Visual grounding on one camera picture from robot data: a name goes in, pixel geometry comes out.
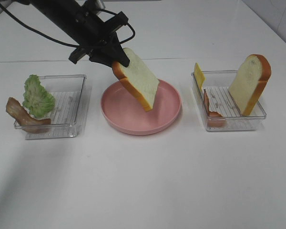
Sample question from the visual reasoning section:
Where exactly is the bread slice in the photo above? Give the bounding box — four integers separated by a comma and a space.
228, 54, 271, 116
112, 48, 159, 112

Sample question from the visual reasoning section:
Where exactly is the pink round plate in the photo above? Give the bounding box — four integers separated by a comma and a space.
101, 80, 182, 135

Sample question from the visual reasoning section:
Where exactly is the left clear plastic tray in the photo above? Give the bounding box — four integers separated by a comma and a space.
14, 74, 91, 140

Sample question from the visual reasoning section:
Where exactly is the bacon strip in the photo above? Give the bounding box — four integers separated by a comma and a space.
6, 97, 51, 134
204, 89, 226, 128

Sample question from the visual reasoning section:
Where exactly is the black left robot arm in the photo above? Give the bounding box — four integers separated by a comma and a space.
30, 0, 130, 67

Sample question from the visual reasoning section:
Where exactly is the right clear plastic tray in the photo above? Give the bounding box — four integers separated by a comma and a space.
191, 70, 266, 132

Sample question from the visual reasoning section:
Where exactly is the clear plastic tray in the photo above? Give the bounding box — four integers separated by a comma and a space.
14, 74, 91, 140
191, 70, 266, 132

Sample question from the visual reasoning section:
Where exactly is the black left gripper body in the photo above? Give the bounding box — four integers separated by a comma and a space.
69, 10, 128, 64

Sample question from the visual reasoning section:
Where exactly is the yellow cheese slice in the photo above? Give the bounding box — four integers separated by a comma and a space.
194, 62, 205, 92

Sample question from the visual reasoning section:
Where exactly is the green lettuce leaf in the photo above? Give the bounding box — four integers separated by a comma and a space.
22, 74, 55, 118

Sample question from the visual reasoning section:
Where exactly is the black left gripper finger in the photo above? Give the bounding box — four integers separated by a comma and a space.
107, 33, 130, 67
89, 47, 114, 67

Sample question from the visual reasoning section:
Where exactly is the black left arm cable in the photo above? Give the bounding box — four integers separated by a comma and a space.
0, 0, 136, 48

